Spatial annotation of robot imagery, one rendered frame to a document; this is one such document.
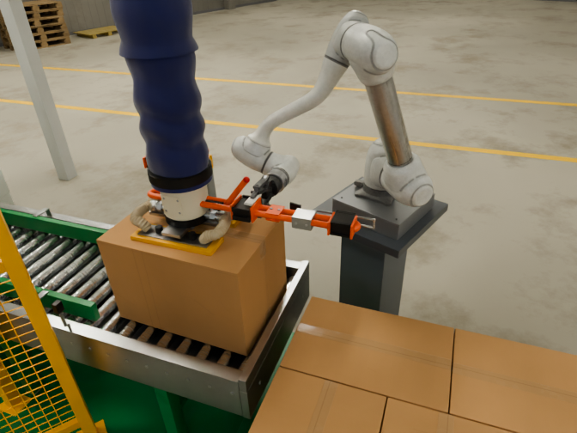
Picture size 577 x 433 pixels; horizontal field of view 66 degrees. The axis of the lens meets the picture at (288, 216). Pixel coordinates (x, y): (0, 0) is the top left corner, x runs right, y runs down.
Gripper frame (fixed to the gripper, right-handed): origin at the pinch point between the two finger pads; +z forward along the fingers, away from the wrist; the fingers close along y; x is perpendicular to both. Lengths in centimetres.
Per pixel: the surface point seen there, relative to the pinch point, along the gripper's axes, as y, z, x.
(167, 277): 22.7, 19.4, 26.8
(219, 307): 31.0, 20.0, 6.0
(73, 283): 54, 6, 93
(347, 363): 53, 11, -40
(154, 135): -28.5, 11.1, 27.1
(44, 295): 44, 25, 88
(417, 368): 53, 5, -64
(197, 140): -24.5, 2.0, 17.0
